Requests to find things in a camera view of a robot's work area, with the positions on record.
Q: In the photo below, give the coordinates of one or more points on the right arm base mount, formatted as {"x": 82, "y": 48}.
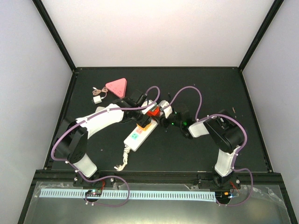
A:
{"x": 215, "y": 181}

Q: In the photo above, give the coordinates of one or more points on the red cube socket adapter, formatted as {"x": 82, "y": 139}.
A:
{"x": 154, "y": 112}

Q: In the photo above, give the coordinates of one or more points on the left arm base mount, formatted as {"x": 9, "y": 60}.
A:
{"x": 79, "y": 181}

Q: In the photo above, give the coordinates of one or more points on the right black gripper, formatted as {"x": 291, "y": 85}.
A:
{"x": 163, "y": 122}

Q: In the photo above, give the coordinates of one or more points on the pink triangular power strip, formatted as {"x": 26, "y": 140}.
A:
{"x": 117, "y": 87}

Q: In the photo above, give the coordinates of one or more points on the white USB charger plug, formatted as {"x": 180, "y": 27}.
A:
{"x": 97, "y": 99}

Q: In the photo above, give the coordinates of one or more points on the white plug adapter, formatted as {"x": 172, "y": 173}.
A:
{"x": 99, "y": 108}

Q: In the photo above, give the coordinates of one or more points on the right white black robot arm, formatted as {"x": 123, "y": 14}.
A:
{"x": 227, "y": 134}

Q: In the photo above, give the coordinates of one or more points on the white slotted cable duct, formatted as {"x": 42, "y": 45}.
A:
{"x": 131, "y": 195}

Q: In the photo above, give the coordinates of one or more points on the yellow cube socket adapter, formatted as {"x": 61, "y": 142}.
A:
{"x": 144, "y": 128}

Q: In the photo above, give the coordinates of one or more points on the white long power strip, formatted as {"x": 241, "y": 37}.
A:
{"x": 136, "y": 138}

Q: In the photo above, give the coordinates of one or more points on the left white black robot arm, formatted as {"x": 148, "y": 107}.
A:
{"x": 71, "y": 139}

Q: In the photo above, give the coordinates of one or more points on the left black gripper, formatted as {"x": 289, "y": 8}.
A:
{"x": 146, "y": 121}

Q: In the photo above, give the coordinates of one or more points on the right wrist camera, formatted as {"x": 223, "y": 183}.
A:
{"x": 165, "y": 108}

